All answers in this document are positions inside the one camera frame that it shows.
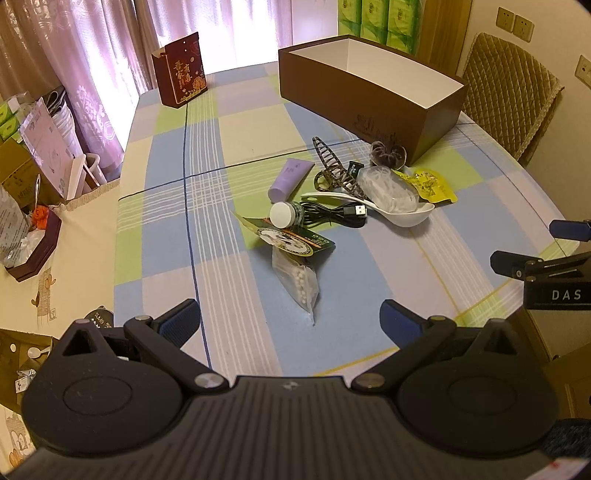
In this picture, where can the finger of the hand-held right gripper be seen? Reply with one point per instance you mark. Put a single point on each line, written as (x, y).
(508, 264)
(570, 229)

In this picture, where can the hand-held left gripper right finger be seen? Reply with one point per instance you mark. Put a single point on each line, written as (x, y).
(398, 318)

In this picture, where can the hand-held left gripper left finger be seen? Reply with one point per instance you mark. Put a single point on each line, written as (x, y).
(181, 318)

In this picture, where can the white ceramic spoon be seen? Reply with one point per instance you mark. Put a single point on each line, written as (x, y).
(408, 217)

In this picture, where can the yellow snack packet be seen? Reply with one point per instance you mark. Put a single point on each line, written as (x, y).
(431, 184)

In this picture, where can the clear bag of white bands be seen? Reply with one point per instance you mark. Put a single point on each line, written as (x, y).
(388, 191)

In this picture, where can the dark green tube white cap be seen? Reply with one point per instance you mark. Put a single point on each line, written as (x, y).
(282, 214)

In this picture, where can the brown hair claw clip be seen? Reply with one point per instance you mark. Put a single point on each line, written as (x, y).
(344, 180)

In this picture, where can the dark maroon velvet scrunchie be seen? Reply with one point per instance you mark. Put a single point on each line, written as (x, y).
(385, 154)

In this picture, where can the purple cream tube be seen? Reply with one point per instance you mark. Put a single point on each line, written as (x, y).
(291, 177)

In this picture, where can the brown cardboard box white inside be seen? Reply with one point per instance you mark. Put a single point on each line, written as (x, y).
(351, 97)

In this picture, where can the plaid cloth desktop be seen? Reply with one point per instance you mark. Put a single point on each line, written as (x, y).
(161, 207)

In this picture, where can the wooden cabinet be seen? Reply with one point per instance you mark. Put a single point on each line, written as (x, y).
(563, 369)

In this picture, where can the black round jar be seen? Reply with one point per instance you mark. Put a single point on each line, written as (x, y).
(99, 316)

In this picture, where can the bead bag with green card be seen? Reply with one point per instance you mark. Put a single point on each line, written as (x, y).
(298, 281)

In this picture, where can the cream embroidered tablecloth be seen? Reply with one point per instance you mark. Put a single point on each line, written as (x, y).
(78, 258)

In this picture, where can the dark blue cloth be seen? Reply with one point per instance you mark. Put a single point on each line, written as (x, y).
(570, 438)

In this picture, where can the chair with quilted tan cover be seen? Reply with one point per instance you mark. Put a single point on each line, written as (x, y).
(508, 92)

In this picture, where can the dark red octagonal box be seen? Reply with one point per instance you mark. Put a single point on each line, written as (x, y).
(39, 254)

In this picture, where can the open cardboard box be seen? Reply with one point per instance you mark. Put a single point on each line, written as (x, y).
(16, 355)

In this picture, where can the brown cardboard carton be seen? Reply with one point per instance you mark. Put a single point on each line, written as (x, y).
(18, 170)

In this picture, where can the pale pink paper bag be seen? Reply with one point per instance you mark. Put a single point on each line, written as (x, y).
(44, 134)

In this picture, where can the dark red gift bag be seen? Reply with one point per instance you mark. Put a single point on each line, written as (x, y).
(180, 74)

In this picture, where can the stack of green tissue packs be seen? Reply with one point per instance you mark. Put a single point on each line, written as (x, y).
(374, 18)

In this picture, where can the pink sheer curtain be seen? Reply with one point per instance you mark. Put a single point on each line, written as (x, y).
(115, 46)

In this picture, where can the beige wall socket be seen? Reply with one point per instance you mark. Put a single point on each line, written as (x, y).
(524, 26)
(505, 18)
(584, 69)

